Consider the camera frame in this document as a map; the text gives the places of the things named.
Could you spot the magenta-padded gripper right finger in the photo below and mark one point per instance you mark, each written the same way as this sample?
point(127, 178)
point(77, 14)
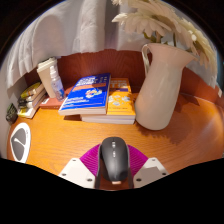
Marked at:
point(150, 171)

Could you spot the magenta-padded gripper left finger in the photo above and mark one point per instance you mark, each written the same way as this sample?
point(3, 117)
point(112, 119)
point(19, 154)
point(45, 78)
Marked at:
point(75, 173)

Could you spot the dark grey computer mouse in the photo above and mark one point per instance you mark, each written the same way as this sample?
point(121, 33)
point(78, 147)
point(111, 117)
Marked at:
point(114, 160)

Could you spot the white and grey mouse pad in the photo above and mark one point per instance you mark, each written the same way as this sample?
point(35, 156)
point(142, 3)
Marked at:
point(20, 143)

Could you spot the red-brown flat book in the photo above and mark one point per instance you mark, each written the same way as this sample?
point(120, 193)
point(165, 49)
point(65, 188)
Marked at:
point(50, 104)

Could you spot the yellow and white book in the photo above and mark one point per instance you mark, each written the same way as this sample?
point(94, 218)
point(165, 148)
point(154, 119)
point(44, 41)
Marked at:
point(28, 111)

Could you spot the orange cover book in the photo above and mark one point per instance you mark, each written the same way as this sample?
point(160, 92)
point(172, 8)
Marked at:
point(120, 100)

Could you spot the cream ceramic jug vase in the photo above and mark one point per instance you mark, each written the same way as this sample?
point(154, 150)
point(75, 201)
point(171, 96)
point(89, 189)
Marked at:
point(160, 93)

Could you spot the blue cover book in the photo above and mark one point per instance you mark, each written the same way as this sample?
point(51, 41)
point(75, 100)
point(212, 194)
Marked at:
point(86, 95)

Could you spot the black spine book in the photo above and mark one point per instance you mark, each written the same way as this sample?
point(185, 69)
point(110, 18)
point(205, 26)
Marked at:
point(31, 97)
point(30, 102)

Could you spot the yellow cover book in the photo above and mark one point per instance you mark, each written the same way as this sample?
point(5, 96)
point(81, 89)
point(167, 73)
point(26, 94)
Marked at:
point(30, 90)

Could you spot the cream lidded tumbler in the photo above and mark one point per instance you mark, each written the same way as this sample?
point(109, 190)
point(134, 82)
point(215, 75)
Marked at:
point(45, 76)

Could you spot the white curtain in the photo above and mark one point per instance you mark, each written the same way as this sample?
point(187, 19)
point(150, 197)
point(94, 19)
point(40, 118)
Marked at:
point(76, 26)

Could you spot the white flower bouquet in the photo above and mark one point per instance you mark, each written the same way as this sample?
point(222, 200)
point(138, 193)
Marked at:
point(156, 18)

